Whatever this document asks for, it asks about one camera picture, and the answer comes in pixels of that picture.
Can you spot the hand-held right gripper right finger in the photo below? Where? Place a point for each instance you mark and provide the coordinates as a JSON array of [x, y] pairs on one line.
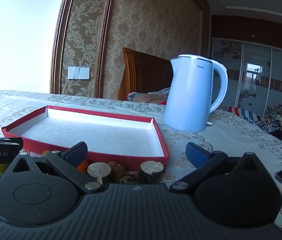
[[196, 156]]

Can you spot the striped cloth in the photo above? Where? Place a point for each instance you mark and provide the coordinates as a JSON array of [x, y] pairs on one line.
[[243, 113]]

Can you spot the dark log piece beige end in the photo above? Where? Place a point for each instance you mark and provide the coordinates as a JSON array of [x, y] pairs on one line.
[[98, 169], [151, 172]]

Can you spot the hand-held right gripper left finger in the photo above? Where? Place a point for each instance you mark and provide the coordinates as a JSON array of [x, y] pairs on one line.
[[77, 153]]

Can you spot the sliding door wardrobe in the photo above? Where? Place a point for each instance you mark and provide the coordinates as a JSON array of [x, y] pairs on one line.
[[281, 67]]

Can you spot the brown wooden headboard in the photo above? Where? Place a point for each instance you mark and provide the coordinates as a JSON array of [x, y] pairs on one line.
[[146, 75]]

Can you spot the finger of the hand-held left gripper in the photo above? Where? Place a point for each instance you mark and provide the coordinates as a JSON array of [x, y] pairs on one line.
[[3, 141]]

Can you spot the brown wall trim frame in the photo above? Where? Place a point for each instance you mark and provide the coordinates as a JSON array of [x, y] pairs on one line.
[[57, 55]]

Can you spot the large orange tangerine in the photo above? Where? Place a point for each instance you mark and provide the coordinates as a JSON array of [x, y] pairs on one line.
[[83, 167]]

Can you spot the white wall switch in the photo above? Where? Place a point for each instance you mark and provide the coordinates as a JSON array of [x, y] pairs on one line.
[[79, 73]]

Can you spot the light blue electric kettle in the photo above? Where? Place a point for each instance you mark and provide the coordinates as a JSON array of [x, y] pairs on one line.
[[191, 92]]

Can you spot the red shallow box tray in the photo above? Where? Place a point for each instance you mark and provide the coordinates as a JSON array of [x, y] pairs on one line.
[[93, 135]]

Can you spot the beige stick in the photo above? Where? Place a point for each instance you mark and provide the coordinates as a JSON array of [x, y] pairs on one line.
[[100, 180]]

